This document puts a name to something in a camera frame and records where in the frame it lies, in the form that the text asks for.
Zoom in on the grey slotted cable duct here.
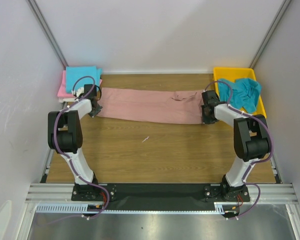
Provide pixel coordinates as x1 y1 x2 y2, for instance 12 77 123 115
35 202 108 214

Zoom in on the folded pink t shirt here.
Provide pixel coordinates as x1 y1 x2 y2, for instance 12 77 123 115
57 70 93 99

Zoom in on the dusty pink t shirt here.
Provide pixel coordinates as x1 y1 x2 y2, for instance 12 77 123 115
97 87 203 125

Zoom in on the aluminium frame rail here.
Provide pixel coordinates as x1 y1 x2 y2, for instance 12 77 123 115
26 0 68 70

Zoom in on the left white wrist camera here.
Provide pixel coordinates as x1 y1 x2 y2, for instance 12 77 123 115
71 87 85 98

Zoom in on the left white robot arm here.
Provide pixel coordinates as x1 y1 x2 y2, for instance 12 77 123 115
47 84 102 200

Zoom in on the folded white t shirt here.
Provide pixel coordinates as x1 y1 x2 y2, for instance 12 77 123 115
58 97 76 103

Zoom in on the teal crumpled t shirt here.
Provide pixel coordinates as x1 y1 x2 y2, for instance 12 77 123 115
217 78 262 114

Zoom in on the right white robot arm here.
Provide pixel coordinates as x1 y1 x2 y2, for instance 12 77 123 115
201 90 273 202

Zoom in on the folded teal t shirt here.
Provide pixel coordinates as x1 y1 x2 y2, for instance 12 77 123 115
65 66 103 94

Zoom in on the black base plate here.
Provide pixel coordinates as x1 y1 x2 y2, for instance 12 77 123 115
71 183 250 212

